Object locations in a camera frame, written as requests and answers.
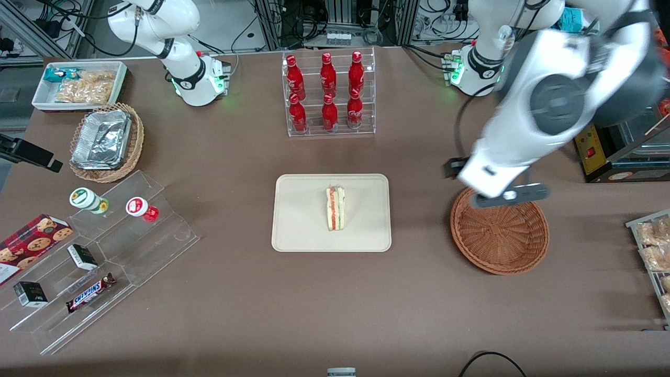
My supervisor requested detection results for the red cola bottle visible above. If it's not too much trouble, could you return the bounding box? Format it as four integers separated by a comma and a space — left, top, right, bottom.
289, 93, 308, 133
347, 88, 364, 129
321, 93, 339, 132
320, 52, 337, 97
286, 55, 306, 101
349, 51, 365, 96

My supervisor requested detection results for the beige rectangular serving tray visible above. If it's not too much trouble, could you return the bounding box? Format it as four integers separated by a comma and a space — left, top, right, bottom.
271, 174, 392, 253

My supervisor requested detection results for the yellow black display machine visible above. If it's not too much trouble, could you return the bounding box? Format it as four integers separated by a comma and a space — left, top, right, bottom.
573, 92, 670, 183

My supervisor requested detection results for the round brown wicker basket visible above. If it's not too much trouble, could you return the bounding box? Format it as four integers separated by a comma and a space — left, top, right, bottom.
450, 186, 550, 276

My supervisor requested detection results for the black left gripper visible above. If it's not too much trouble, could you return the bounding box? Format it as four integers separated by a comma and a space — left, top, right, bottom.
443, 156, 475, 180

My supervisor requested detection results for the tray of bread packs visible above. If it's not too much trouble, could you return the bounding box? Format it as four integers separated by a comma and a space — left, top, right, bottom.
625, 209, 670, 331

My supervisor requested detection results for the red chocolate chip cookie box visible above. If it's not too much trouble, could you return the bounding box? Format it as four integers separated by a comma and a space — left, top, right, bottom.
0, 213, 74, 286

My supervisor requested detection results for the teal plastic packet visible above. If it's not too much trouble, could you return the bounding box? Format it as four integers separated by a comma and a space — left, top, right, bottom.
557, 7, 588, 33

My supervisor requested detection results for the triangular sandwich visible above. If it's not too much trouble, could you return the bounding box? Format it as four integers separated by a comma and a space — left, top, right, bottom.
325, 185, 347, 231

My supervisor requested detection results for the clear acrylic stepped display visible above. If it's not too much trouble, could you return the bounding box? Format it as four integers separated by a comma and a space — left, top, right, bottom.
0, 170, 201, 356

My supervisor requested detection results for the Snickers chocolate bar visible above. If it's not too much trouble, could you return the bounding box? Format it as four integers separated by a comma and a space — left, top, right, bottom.
65, 272, 117, 314

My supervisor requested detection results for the silver foil tray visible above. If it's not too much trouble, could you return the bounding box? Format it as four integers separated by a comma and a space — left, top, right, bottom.
71, 108, 132, 170

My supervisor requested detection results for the teal snack packet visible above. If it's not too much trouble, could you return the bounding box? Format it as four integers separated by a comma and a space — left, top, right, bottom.
43, 68, 80, 84

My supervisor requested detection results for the clear acrylic bottle rack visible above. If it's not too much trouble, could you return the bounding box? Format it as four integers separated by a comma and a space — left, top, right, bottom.
282, 47, 376, 138

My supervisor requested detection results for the red white yogurt bottle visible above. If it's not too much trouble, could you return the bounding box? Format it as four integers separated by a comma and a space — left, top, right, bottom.
126, 196, 160, 223

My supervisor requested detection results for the clear bag of crackers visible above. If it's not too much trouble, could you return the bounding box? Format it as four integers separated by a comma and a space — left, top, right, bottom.
54, 70, 116, 104

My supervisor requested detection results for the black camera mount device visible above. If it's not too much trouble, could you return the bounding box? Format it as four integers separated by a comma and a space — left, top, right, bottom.
0, 134, 64, 173

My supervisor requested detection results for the white rectangular snack bin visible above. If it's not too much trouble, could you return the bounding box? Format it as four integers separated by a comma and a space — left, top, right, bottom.
32, 61, 128, 113

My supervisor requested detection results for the light wicker basket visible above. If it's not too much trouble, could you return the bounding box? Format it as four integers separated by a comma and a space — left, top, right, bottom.
69, 102, 145, 183

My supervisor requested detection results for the black floor cable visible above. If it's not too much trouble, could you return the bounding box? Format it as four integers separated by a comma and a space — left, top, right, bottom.
459, 351, 527, 377

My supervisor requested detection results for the small black box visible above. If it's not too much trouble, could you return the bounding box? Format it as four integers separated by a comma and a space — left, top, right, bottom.
67, 243, 99, 271
13, 281, 49, 308

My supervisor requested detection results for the green white yogurt bottle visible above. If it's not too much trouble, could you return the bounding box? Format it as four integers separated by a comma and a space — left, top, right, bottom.
69, 187, 110, 215

